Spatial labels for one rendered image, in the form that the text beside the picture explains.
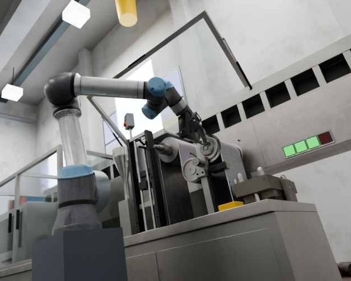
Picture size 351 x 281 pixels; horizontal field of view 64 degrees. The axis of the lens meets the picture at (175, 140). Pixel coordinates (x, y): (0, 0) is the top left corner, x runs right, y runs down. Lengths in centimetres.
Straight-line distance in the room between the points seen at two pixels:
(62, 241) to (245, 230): 57
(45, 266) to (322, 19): 460
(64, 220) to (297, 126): 121
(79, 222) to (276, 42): 447
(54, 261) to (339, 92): 142
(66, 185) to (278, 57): 426
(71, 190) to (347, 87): 134
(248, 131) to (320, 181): 259
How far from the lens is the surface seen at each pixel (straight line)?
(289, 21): 506
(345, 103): 161
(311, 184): 421
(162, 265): 122
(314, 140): 157
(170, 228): 115
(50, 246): 91
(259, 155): 165
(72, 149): 117
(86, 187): 96
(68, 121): 122
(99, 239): 90
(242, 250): 102
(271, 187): 122
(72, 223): 93
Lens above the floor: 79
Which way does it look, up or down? 22 degrees up
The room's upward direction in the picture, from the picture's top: 11 degrees counter-clockwise
